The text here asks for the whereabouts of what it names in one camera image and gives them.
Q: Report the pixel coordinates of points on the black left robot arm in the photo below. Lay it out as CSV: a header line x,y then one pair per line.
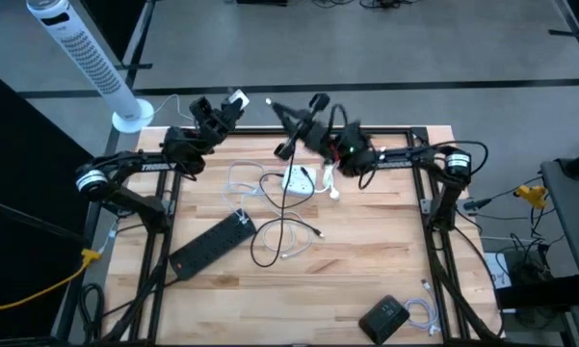
x,y
135,161

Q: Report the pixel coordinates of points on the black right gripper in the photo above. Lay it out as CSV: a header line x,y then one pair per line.
x,y
310,132

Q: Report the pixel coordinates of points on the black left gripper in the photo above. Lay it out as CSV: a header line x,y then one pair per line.
x,y
212,123

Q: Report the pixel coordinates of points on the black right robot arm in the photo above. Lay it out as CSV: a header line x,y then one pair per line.
x,y
404,156

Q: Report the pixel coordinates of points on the white tower fan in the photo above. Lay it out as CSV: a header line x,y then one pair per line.
x,y
101,72

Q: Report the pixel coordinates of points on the yellow clamp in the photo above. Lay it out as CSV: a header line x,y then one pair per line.
x,y
530,194

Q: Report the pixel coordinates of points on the black charging block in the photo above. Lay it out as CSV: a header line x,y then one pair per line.
x,y
383,318

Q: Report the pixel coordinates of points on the black side table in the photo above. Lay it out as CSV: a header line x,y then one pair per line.
x,y
573,217

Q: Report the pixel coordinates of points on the black equipment box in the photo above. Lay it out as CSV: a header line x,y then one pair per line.
x,y
534,291

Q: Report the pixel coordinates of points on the black partition panel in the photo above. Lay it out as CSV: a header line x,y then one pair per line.
x,y
19,168
111,24

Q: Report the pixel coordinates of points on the white paper sheet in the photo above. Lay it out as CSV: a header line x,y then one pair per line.
x,y
498,277

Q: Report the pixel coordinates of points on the long black power strip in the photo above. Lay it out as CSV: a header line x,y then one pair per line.
x,y
207,246

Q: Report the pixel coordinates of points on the flat black floor object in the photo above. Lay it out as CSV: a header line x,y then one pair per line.
x,y
262,2

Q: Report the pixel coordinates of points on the black partition stand foot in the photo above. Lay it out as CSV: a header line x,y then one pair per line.
x,y
571,33

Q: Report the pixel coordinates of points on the white multi-outlet power cube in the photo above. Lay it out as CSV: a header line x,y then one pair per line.
x,y
296,185

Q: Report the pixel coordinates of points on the grey metal bracket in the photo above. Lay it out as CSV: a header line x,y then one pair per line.
x,y
426,206

